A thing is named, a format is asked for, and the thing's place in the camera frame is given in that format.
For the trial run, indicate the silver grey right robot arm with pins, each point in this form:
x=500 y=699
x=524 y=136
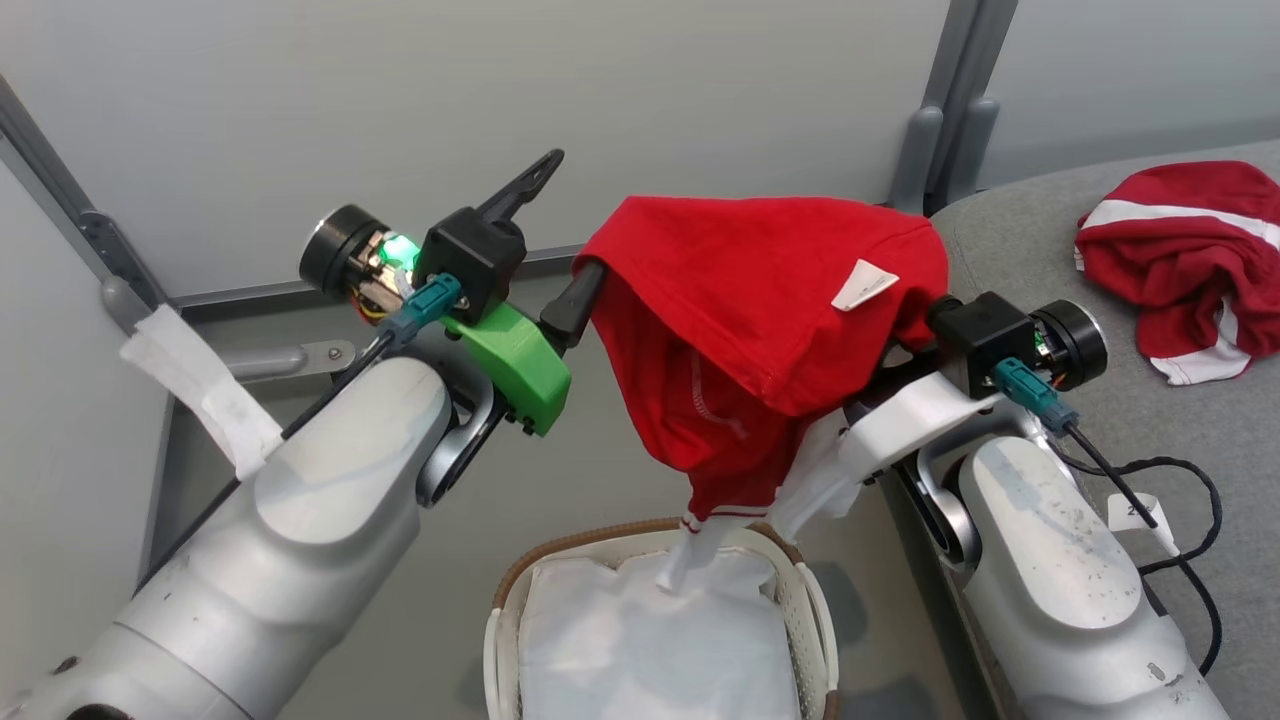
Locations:
x=1060 y=600

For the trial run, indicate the grey metal partition post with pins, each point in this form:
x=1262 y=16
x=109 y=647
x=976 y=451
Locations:
x=960 y=80
x=60 y=190

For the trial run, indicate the grey rounded partition foot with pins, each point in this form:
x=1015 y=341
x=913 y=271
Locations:
x=125 y=300
x=982 y=140
x=280 y=360
x=920 y=160

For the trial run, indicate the white laundry basket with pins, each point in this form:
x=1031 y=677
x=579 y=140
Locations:
x=800 y=600

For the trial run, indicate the grey metal partition rail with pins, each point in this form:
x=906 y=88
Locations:
x=260 y=295

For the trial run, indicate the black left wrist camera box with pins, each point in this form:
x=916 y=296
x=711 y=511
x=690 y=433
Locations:
x=470 y=255

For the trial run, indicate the white tape wrap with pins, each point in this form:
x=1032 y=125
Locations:
x=200 y=385

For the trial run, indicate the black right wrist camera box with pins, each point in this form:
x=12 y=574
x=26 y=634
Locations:
x=985 y=335

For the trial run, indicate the red garment with white label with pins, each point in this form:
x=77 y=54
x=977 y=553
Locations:
x=740 y=290

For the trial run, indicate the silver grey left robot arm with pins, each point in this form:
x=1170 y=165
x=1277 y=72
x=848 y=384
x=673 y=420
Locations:
x=250 y=560

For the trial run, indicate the red garment with white stripes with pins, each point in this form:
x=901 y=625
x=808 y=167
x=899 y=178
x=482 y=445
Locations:
x=1170 y=260

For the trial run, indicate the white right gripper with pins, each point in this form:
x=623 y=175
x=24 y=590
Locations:
x=910 y=425

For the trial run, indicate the grey fabric sofa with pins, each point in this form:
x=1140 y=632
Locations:
x=1240 y=460

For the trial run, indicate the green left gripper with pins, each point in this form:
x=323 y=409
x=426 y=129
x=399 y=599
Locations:
x=520 y=370

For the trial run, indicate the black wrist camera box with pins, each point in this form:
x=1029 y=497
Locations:
x=470 y=255
x=985 y=335

